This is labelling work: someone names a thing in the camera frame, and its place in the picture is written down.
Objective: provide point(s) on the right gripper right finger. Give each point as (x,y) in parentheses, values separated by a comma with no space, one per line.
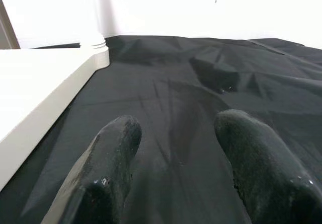
(264,171)

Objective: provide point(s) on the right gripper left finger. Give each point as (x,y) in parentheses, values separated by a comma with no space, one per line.
(105,171)

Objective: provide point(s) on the white plastic table top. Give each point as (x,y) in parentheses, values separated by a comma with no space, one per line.
(37,95)

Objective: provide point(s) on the white plastic table leg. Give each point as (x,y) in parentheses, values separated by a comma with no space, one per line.
(96,15)

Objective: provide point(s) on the black table cloth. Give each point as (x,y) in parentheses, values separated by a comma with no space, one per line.
(201,83)

